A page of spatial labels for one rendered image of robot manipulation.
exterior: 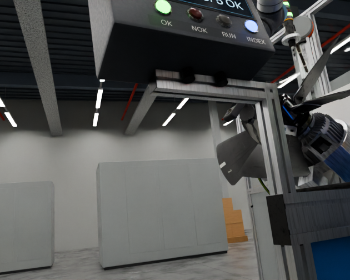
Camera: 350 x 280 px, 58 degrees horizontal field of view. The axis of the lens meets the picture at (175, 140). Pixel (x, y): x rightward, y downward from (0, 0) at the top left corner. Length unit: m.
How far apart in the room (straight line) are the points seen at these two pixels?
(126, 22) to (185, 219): 6.38
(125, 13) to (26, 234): 7.67
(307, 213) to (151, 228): 6.02
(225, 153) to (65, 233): 11.85
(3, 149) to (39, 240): 6.37
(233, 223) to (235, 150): 8.02
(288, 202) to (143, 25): 0.35
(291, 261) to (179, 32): 0.38
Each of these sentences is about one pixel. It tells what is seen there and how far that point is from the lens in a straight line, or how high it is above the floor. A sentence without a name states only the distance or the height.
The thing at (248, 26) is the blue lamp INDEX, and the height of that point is 1.11.
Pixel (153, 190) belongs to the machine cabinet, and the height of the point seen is 1.41.
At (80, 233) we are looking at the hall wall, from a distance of 13.02.
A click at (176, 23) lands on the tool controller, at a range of 0.45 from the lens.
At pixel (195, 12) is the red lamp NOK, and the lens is 0.47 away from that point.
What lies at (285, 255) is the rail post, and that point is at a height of 0.76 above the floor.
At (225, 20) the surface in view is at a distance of 0.50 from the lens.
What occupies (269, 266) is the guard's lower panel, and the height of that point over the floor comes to 0.42.
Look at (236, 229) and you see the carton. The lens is 9.39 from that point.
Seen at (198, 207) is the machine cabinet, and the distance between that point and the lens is 6.82.
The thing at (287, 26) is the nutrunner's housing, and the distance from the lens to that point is 1.36.
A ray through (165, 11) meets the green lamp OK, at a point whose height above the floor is 1.11.
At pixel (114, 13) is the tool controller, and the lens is 0.42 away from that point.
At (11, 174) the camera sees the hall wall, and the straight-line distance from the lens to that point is 13.40.
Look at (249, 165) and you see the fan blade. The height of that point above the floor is 0.99.
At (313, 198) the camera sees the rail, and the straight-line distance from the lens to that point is 0.58.
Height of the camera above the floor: 0.84
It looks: 14 degrees up
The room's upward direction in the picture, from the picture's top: 6 degrees counter-clockwise
